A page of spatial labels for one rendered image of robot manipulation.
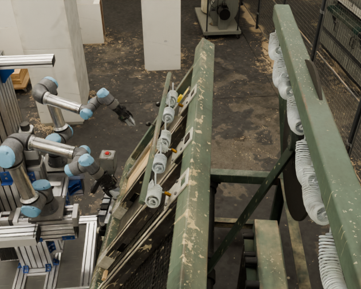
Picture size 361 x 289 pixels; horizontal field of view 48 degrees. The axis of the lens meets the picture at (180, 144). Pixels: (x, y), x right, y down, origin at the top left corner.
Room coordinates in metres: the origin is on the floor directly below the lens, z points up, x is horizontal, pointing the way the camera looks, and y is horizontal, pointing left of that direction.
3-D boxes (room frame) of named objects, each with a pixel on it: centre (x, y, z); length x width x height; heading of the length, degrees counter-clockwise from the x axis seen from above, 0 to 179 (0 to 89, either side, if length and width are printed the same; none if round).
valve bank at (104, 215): (2.24, 0.58, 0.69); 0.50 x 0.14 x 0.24; 175
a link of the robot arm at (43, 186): (1.95, 0.91, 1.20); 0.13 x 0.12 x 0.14; 172
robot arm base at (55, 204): (1.96, 0.91, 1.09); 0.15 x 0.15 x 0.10
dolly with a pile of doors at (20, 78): (5.52, 2.55, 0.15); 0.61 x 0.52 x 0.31; 5
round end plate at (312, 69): (1.64, -0.57, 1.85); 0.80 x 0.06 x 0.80; 175
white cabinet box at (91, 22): (7.30, 1.71, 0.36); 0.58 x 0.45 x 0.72; 95
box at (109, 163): (2.68, 0.62, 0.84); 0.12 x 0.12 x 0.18; 85
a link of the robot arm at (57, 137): (2.46, 0.96, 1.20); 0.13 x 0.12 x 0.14; 163
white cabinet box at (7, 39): (6.41, 2.63, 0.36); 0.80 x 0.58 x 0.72; 5
